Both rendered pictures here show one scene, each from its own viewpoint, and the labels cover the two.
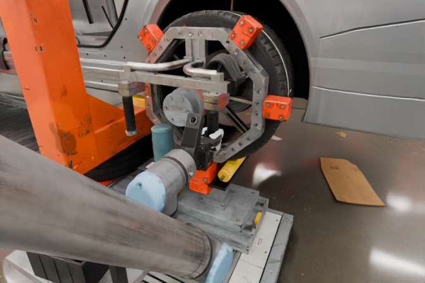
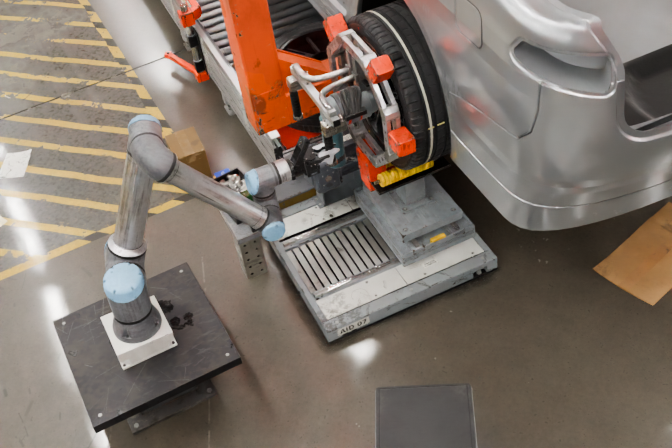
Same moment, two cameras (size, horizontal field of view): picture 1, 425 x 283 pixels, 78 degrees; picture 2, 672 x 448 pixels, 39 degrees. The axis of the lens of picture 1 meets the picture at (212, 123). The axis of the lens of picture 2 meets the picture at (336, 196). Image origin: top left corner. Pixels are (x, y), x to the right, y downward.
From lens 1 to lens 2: 3.11 m
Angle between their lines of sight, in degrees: 42
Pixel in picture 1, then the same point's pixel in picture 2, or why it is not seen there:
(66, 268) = not seen: hidden behind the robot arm
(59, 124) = (252, 89)
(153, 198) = (251, 185)
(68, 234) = (194, 191)
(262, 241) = (432, 264)
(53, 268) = not seen: hidden behind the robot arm
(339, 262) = (501, 322)
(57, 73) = (252, 50)
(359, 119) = (476, 179)
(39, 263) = not seen: hidden behind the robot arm
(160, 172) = (260, 173)
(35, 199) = (186, 181)
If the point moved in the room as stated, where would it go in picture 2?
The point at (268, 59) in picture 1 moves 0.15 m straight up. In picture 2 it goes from (402, 95) to (399, 62)
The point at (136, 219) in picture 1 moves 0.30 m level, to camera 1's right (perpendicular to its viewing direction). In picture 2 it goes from (218, 194) to (280, 225)
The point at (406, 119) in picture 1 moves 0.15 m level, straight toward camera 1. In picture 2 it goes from (497, 196) to (457, 206)
